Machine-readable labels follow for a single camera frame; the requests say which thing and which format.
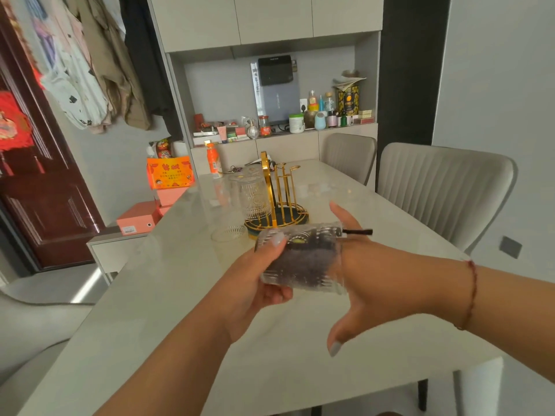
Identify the person's right hand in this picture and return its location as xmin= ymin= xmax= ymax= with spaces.
xmin=327 ymin=202 xmax=477 ymax=358

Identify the person's left hand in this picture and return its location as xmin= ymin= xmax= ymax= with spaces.
xmin=214 ymin=232 xmax=294 ymax=343

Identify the black cup brush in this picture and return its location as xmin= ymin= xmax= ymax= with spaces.
xmin=264 ymin=228 xmax=373 ymax=287

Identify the clear ribbed glass cup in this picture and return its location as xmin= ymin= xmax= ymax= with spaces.
xmin=229 ymin=168 xmax=273 ymax=222
xmin=254 ymin=222 xmax=349 ymax=296
xmin=211 ymin=186 xmax=250 ymax=243

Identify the person's right forearm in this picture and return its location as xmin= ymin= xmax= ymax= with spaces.
xmin=457 ymin=257 xmax=555 ymax=384

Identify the person's left forearm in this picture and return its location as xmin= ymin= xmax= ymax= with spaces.
xmin=93 ymin=299 xmax=237 ymax=416

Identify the gold cup rack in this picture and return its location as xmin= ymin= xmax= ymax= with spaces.
xmin=244 ymin=151 xmax=310 ymax=241

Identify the orange drink bottle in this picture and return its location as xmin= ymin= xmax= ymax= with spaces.
xmin=206 ymin=143 xmax=223 ymax=178

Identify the pink cardboard box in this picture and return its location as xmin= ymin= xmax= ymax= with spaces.
xmin=116 ymin=201 xmax=163 ymax=236
xmin=153 ymin=187 xmax=189 ymax=209

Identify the orange gift box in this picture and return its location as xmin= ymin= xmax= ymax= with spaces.
xmin=146 ymin=156 xmax=195 ymax=190

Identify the grey upholstered chair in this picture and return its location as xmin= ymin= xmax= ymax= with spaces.
xmin=320 ymin=133 xmax=378 ymax=187
xmin=0 ymin=289 xmax=97 ymax=388
xmin=377 ymin=142 xmax=518 ymax=252

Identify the white side table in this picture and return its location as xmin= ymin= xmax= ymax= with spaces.
xmin=86 ymin=226 xmax=150 ymax=285

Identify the black water dispenser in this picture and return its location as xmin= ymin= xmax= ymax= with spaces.
xmin=250 ymin=55 xmax=301 ymax=125

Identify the yellow black tin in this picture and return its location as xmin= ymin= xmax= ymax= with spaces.
xmin=333 ymin=76 xmax=367 ymax=117

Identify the dark red door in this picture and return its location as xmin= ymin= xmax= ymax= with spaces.
xmin=0 ymin=0 xmax=106 ymax=273

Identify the beige coat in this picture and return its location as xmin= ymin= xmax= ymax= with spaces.
xmin=65 ymin=0 xmax=151 ymax=131

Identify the black coat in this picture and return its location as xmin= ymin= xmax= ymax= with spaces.
xmin=118 ymin=0 xmax=184 ymax=140

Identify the white patterned garment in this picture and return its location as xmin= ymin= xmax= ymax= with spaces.
xmin=15 ymin=0 xmax=111 ymax=131

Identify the red hanging ornament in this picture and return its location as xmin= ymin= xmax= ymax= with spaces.
xmin=0 ymin=91 xmax=46 ymax=177

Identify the red string bracelet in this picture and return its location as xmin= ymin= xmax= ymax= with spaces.
xmin=454 ymin=260 xmax=478 ymax=331

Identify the grey wall socket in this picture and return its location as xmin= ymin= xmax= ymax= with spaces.
xmin=499 ymin=235 xmax=523 ymax=260

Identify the grey wall cabinet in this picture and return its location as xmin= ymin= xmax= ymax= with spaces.
xmin=147 ymin=0 xmax=385 ymax=192

